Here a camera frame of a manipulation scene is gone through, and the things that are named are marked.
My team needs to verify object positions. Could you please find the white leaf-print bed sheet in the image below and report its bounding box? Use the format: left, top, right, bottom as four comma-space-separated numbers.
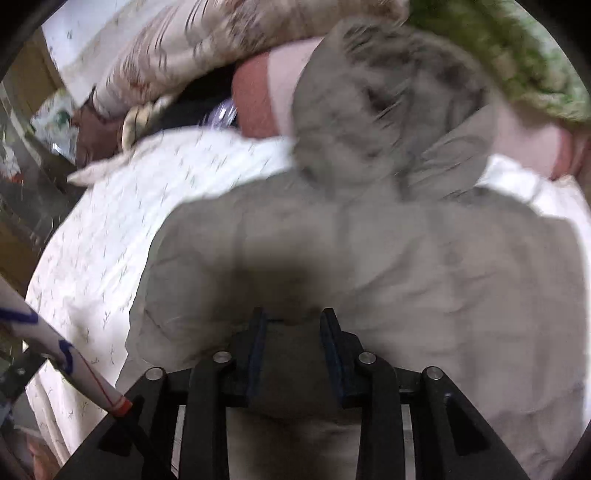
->
25, 127, 591, 467

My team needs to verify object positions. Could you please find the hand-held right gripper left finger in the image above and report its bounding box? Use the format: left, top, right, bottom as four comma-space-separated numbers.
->
55, 307, 269, 480

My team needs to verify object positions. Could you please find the striped floral pillow left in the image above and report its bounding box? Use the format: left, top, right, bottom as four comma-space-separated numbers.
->
60, 0, 409, 121

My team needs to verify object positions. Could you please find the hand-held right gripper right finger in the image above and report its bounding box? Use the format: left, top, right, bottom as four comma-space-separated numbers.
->
320, 308, 532, 480

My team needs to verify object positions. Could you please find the grey-brown padded jacket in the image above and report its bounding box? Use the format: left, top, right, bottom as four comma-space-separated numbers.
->
115, 16, 589, 480

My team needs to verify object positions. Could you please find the printed plastic bag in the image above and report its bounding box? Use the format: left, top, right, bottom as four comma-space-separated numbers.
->
31, 88, 80, 149

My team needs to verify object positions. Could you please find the dark clothes pile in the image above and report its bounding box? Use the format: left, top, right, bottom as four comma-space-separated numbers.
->
71, 65, 241, 167

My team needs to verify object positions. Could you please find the green patterned quilt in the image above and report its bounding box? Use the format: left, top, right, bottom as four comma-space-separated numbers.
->
406, 0, 591, 125

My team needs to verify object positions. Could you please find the pink bolster cushion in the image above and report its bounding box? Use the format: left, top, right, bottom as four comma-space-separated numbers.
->
231, 37, 591, 183

